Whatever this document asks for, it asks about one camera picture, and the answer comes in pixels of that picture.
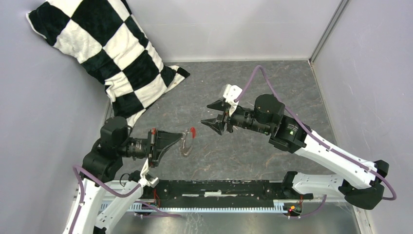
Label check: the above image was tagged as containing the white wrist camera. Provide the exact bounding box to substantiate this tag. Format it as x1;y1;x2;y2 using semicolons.
219;84;243;116
139;159;159;188

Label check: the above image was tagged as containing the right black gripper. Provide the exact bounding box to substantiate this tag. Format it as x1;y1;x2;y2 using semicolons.
201;98;271;136

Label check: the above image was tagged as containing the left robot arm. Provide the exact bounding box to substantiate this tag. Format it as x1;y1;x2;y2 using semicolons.
64;117;183;234

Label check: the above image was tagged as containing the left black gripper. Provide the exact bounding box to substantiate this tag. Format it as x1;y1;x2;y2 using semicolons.
118;127;183;167

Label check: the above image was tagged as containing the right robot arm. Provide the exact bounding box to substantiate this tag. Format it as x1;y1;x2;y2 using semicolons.
201;94;389;210

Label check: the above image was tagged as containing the keyring loop with red tag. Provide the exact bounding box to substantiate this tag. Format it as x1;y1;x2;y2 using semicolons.
179;127;196;157

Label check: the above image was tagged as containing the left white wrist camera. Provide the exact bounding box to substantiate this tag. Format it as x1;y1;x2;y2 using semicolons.
139;159;159;188

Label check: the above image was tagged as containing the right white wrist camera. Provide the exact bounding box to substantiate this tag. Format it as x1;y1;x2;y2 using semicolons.
219;84;243;116

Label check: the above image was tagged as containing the black white checkered cloth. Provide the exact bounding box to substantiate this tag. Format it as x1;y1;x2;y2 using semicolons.
26;0;190;126

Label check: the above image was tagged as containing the corner aluminium profile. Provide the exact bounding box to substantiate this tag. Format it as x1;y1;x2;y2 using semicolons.
308;0;350;65

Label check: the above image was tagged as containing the toothed cable duct strip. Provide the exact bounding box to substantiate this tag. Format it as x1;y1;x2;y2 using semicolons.
127;202;300;215

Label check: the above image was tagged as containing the aluminium frame rail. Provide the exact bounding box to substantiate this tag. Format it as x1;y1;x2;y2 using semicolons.
74;179;366;211

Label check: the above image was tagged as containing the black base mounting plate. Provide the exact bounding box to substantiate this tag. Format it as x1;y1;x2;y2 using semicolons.
141;180;314;208

